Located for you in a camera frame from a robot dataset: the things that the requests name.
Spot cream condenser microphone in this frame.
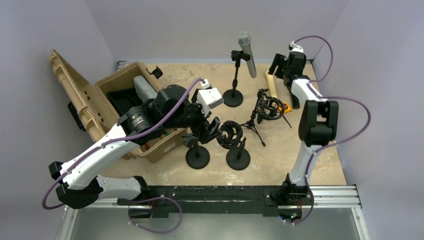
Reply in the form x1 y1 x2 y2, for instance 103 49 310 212
264 70 278 99

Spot black round-base mic stand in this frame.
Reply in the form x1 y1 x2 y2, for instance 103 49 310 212
181 133 210 170

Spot black mesh-head microphone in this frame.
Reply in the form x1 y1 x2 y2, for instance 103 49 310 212
289 87 300 110

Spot black shock-mount round stand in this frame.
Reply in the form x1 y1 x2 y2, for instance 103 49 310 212
216 120 251 171

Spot black tripod shock-mount stand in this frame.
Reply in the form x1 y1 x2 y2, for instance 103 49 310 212
240 88 292 147

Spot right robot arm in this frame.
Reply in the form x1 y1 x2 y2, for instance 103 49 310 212
267 49 339 204

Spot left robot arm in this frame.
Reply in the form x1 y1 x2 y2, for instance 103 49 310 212
49 83 223 209

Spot tall black mic stand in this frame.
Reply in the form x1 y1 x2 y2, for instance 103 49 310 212
222 50 251 108

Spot orange tape measure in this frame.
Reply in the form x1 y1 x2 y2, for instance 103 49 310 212
279 102 292 114

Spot grey plastic case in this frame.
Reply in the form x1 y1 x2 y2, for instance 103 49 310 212
133 75 158 102

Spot black toolbox tray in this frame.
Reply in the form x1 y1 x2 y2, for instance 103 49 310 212
106 87 143 116

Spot tan plastic toolbox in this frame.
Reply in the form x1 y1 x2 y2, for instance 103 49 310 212
48 49 188 163

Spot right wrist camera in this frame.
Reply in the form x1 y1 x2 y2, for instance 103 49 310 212
288 41 304 54

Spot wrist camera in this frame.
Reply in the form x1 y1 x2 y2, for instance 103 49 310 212
195 79 224 112
288 41 304 54

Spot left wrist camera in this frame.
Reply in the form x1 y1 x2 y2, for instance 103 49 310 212
195 79 224 112

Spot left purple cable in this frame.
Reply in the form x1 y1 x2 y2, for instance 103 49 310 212
41 77 206 211

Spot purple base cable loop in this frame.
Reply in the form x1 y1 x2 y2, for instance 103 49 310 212
127 197 183 235

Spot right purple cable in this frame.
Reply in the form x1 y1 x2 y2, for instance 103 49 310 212
291 35 372 226

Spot black aluminium base frame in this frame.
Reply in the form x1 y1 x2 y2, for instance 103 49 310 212
59 142 362 240

